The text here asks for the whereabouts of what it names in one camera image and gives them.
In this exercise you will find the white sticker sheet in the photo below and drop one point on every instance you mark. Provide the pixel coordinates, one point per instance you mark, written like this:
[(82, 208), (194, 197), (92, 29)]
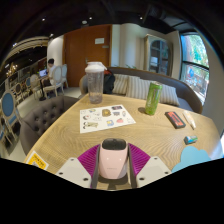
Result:
[(106, 119)]

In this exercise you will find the blue cloud-shaped mouse pad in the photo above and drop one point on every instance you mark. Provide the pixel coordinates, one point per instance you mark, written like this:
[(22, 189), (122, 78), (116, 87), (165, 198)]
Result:
[(191, 156)]

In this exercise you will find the green drink can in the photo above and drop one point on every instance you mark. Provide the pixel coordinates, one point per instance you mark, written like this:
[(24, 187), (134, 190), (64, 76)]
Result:
[(153, 98)]

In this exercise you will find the group of white-blue chairs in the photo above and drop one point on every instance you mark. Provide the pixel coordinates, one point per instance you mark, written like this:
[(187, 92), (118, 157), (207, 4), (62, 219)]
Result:
[(8, 105)]

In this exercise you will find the white door sign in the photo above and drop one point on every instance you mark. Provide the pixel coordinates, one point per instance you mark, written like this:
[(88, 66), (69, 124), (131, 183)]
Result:
[(99, 40)]

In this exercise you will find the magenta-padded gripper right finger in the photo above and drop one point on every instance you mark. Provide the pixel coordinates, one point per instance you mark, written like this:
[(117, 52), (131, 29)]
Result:
[(140, 160)]

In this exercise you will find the dark-framed window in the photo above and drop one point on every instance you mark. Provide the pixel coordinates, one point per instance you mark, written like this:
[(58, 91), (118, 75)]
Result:
[(195, 63)]

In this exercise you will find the black and red box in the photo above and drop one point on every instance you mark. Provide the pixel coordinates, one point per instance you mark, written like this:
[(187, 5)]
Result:
[(175, 120)]

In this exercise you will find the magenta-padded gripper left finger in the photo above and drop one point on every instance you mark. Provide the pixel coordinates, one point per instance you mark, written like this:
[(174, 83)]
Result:
[(86, 160)]

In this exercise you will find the grey tufted armchair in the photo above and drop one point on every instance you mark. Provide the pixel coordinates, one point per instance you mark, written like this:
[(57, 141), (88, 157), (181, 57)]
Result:
[(43, 116)]

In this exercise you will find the laptop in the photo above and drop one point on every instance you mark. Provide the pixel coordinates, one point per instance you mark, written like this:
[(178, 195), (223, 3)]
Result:
[(43, 73)]

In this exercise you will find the clear shaker bottle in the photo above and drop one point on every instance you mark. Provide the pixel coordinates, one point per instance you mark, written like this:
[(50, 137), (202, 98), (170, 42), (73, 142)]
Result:
[(95, 83)]

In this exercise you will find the yellow and white card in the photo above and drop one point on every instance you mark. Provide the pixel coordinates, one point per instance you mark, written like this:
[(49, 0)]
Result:
[(36, 161)]

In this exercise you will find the cream-coloured tube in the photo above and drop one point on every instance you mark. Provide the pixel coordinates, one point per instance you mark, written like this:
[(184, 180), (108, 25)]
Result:
[(188, 119)]

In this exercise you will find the small teal pack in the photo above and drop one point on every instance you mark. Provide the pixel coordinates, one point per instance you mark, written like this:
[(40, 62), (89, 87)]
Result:
[(191, 139)]

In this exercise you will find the striped cushion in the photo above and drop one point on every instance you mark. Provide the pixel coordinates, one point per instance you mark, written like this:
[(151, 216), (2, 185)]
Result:
[(120, 84), (137, 87), (170, 95)]

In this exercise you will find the brown curved sofa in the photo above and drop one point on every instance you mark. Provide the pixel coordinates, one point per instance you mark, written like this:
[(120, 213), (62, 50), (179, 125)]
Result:
[(181, 88)]

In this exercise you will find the brown wooden door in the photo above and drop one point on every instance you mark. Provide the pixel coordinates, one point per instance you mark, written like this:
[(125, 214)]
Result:
[(83, 56)]

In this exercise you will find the black backpack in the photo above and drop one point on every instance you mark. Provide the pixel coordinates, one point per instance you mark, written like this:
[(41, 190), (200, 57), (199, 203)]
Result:
[(109, 82)]

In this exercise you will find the arched glass-door cabinet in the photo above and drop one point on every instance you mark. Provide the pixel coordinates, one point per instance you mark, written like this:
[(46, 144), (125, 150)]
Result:
[(159, 55)]

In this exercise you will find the pink computer mouse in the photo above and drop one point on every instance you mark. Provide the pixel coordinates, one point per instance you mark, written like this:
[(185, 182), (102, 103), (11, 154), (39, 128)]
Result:
[(113, 161)]

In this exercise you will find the person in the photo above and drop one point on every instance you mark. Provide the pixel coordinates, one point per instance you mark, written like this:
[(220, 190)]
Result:
[(51, 70)]

